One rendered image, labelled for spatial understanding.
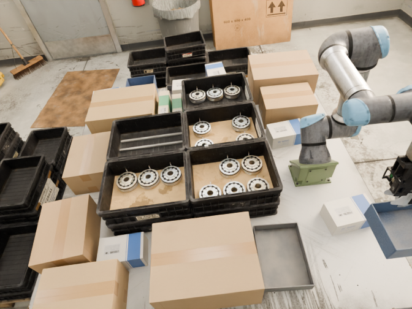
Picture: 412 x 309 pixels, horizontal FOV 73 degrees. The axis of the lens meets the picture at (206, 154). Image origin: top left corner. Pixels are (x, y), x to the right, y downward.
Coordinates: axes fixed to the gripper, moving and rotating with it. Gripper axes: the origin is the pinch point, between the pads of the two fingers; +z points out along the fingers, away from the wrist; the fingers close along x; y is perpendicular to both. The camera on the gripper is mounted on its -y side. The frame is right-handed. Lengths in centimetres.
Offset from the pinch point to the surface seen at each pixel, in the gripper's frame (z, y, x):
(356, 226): 36.4, -1.8, -14.0
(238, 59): 43, 27, -205
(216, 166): 24, 57, -47
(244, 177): 25, 44, -39
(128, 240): 31, 99, -14
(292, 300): 43, 32, 12
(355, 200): 30.6, -3.7, -23.5
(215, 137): 22, 56, -67
